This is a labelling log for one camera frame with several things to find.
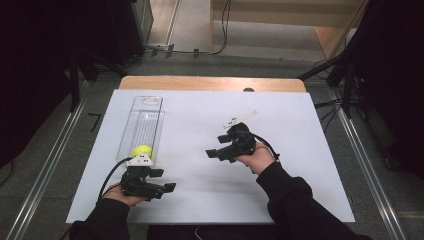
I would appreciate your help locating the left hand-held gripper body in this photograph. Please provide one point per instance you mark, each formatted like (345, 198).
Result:
(136, 185)

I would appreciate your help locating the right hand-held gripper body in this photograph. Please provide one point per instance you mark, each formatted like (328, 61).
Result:
(240, 143)

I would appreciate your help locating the yellow tennis ball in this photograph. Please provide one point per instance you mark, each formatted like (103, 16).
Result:
(141, 150)

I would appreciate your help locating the clear plastic container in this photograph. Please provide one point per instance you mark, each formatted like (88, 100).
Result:
(141, 125)

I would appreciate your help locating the person's left hand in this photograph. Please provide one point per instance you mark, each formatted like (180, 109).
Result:
(121, 197)

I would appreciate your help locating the person's right hand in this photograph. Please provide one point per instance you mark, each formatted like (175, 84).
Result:
(258, 159)

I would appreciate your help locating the white board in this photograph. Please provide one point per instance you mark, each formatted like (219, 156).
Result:
(200, 186)

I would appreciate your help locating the wooden table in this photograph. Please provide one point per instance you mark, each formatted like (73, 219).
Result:
(206, 83)

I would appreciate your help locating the black stand leg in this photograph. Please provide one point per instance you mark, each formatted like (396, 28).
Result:
(318, 68)

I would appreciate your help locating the light wooden furniture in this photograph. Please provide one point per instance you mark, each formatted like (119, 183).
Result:
(283, 16)

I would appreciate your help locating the black cabinet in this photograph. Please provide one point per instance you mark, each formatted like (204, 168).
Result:
(128, 30)

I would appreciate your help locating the black curtain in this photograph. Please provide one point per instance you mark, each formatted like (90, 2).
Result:
(390, 83)
(30, 73)

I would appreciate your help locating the metal floor rail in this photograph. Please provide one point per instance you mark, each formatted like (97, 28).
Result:
(46, 170)
(370, 170)

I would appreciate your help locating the black stand post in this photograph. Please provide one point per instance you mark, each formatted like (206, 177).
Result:
(74, 83)

